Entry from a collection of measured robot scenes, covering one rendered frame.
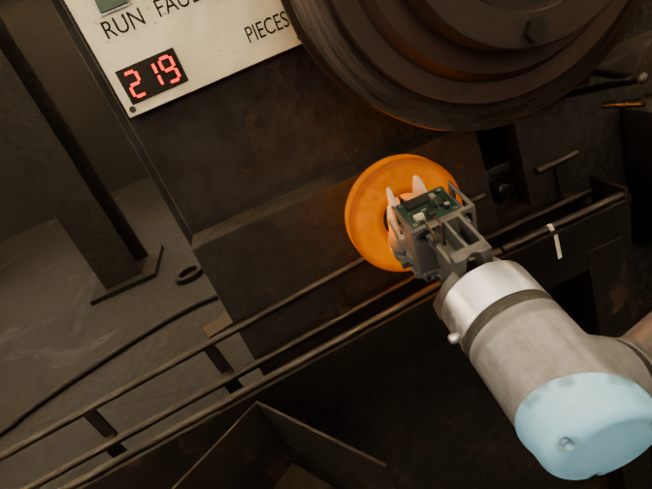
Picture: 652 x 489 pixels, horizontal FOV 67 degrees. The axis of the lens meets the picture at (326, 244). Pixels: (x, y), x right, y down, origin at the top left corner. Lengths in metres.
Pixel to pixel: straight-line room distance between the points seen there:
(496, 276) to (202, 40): 0.47
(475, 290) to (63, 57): 6.62
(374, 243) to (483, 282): 0.22
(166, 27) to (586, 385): 0.60
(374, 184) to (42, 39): 6.46
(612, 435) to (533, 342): 0.08
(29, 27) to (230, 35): 6.31
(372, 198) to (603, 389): 0.35
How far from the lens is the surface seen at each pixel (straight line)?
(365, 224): 0.62
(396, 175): 0.62
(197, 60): 0.70
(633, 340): 0.50
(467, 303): 0.45
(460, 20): 0.54
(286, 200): 0.73
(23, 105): 3.30
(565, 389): 0.39
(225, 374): 0.81
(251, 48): 0.70
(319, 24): 0.58
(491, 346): 0.42
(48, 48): 6.93
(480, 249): 0.46
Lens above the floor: 1.10
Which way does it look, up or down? 25 degrees down
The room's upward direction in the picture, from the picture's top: 23 degrees counter-clockwise
